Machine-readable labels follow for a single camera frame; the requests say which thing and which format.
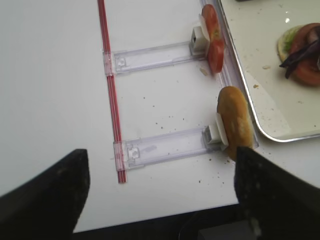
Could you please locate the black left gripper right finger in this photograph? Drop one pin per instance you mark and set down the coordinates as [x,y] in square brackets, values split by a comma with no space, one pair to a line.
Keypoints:
[276,204]

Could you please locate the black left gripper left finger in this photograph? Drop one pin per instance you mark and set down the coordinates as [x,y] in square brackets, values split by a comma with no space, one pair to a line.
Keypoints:
[48,206]

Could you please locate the purple cabbage shreds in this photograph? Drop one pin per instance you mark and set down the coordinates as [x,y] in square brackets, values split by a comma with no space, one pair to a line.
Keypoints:
[300,55]

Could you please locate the tomato slice on burger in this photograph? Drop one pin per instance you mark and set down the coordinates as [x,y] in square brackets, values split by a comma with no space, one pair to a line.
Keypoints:
[307,71]

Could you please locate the upright tomato slices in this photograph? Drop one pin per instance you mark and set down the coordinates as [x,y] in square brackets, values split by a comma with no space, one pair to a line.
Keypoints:
[215,54]

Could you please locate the lettuce leaf on burger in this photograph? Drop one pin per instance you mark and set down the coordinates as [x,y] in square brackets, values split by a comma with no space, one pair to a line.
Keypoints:
[288,42]

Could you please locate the white pusher block tomato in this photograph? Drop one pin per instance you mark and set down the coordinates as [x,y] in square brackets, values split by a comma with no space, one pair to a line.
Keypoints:
[200,40]

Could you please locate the white pusher block bun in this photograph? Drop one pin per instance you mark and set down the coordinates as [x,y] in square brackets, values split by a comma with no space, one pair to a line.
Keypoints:
[214,135]

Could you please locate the white metal tray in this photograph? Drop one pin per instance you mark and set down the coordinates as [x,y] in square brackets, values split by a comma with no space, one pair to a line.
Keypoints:
[285,110]

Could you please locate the left lower clear pusher track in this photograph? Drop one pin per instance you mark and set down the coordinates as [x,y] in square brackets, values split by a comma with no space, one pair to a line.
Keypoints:
[140,152]

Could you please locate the clear pusher track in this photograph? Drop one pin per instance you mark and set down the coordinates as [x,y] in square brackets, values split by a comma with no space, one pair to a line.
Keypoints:
[128,61]
[140,152]

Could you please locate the bun half left rack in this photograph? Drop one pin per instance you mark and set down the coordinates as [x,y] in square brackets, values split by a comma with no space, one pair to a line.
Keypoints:
[232,106]

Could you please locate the bottom bun on tray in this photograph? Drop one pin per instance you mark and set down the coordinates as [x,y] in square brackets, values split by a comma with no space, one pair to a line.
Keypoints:
[283,46]

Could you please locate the left upper clear pusher track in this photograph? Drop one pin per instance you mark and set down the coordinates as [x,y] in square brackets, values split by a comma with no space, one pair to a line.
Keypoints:
[128,61]

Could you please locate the left red rail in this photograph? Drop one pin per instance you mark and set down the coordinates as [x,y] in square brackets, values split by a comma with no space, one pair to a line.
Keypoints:
[111,92]

